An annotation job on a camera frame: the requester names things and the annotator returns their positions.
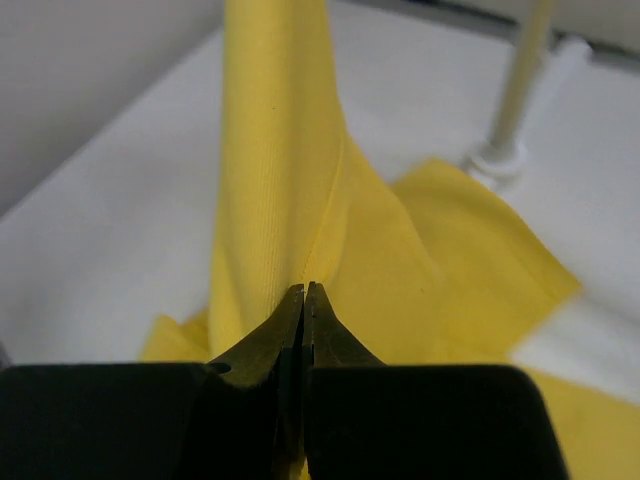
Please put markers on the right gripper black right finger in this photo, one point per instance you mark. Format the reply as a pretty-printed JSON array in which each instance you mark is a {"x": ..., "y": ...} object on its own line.
[{"x": 364, "y": 419}]

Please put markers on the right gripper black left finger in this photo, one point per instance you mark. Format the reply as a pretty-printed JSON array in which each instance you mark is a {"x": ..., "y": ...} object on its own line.
[{"x": 225, "y": 419}]

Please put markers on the yellow trousers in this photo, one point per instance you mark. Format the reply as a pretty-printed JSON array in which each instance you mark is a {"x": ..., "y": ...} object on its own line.
[{"x": 433, "y": 268}]

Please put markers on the white clothes rack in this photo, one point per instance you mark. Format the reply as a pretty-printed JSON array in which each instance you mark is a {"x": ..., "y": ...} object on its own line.
[{"x": 535, "y": 80}]

